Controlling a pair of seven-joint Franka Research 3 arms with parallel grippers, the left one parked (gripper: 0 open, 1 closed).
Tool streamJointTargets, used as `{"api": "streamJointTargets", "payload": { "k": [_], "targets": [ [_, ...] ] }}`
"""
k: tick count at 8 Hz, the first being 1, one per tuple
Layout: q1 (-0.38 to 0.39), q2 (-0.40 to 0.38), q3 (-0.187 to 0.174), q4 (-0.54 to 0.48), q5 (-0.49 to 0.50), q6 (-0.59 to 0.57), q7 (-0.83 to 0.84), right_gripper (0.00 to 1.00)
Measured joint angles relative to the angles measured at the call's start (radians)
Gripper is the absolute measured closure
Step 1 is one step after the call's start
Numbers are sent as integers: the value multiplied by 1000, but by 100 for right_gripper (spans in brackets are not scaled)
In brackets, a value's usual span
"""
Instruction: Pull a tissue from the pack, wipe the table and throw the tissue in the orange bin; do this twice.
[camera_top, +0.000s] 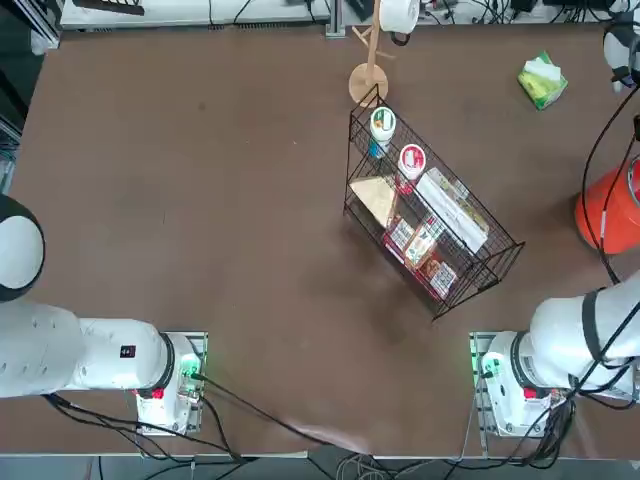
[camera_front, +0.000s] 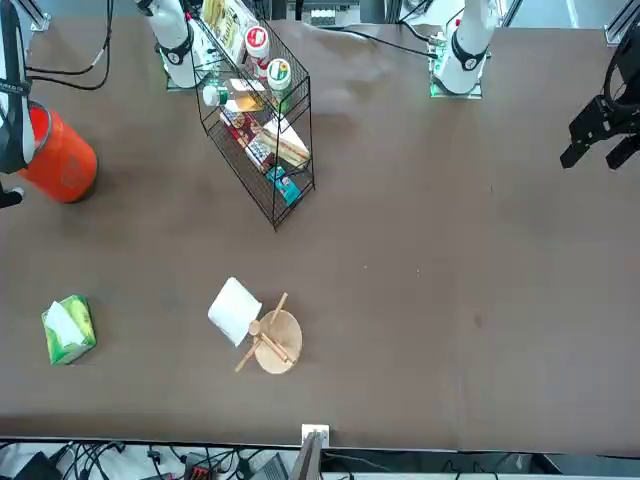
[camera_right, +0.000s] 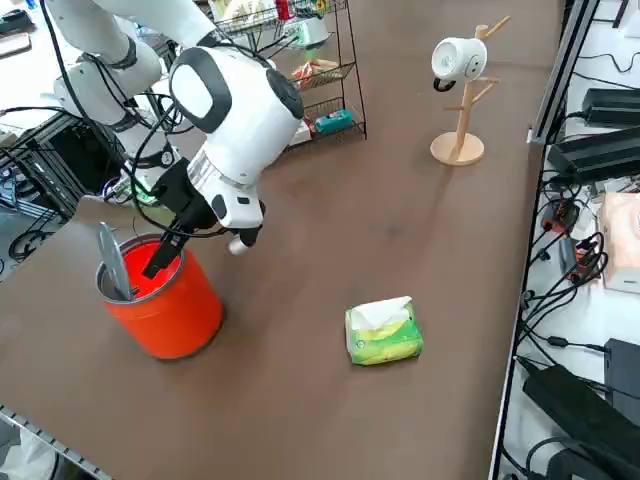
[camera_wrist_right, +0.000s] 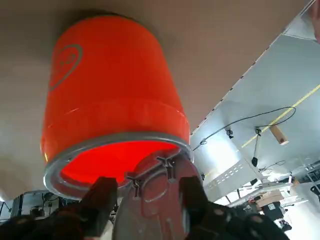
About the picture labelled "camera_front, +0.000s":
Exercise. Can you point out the aluminium camera post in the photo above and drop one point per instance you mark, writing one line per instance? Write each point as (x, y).
(307, 460)

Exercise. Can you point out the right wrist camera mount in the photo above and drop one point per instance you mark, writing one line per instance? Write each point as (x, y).
(7, 199)

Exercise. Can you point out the small white bottle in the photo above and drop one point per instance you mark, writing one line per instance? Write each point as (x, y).
(212, 95)

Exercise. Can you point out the orange bin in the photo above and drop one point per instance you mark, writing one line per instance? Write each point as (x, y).
(65, 165)

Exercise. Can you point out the teal snack box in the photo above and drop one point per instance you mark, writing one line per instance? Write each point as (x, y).
(285, 186)

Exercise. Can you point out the red white patterned box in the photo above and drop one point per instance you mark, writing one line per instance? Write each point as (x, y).
(259, 152)

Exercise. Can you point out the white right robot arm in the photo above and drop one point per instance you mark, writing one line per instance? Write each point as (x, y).
(172, 30)

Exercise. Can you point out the wooden cup rack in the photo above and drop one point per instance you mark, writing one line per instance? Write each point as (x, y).
(280, 350)

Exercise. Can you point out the white cup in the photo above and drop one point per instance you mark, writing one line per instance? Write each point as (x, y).
(232, 310)

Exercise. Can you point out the triangular sandwich packet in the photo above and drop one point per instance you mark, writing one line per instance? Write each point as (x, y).
(287, 142)

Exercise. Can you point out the white mount bracket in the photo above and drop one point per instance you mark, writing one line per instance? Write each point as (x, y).
(322, 430)

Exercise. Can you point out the yellow snack carton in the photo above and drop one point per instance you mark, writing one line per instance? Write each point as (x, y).
(247, 102)

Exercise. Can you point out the grey device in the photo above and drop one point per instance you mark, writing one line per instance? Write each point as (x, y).
(272, 470)

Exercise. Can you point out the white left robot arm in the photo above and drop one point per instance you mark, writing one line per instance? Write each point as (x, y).
(470, 45)

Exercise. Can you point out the red brown biscuit box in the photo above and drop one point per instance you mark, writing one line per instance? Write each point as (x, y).
(240, 127)

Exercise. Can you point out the aluminium frame profile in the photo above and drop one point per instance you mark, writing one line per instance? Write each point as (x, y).
(41, 17)
(617, 30)

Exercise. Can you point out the black red power adapter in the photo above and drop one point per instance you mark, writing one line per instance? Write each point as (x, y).
(200, 470)

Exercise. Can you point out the grey power strip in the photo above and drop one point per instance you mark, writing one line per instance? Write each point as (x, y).
(322, 17)

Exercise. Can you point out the white jar red lid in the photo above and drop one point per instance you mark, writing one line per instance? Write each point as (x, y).
(256, 40)

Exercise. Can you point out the black case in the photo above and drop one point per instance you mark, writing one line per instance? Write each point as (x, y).
(37, 467)

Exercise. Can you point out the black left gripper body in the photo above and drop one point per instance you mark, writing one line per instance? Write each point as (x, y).
(631, 85)

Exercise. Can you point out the green tissue pack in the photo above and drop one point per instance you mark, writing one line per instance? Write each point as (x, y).
(85, 325)

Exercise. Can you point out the white jar green lid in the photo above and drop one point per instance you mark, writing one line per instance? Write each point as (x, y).
(279, 72)

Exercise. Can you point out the large white food packet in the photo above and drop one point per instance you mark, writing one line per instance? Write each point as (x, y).
(225, 25)

